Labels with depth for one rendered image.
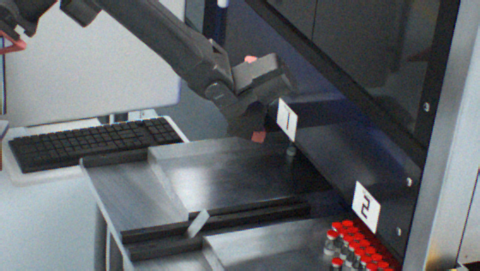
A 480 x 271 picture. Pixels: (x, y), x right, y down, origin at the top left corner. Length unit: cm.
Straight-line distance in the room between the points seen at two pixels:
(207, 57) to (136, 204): 57
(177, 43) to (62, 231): 202
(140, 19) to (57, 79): 96
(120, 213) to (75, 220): 153
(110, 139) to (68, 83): 18
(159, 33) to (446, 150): 48
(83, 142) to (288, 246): 63
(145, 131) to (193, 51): 91
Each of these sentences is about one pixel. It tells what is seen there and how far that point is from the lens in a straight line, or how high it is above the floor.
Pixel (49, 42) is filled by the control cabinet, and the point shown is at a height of 102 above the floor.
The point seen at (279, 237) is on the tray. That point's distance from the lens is 182.
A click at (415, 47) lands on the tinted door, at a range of 152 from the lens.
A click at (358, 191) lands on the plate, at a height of 103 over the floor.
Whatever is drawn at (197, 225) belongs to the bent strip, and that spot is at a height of 91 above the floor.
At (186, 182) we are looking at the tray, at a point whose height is 88.
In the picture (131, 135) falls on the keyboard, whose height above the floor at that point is 83.
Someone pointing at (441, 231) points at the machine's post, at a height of 110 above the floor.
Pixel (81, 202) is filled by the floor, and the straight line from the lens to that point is 348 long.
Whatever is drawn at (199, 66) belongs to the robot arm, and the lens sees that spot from 140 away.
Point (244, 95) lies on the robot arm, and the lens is 147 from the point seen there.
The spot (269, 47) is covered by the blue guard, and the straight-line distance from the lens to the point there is 200.
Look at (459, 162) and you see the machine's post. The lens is 147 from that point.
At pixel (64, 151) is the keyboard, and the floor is 83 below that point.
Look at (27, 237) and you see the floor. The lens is 330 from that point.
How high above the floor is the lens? 193
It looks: 29 degrees down
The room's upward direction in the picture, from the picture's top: 6 degrees clockwise
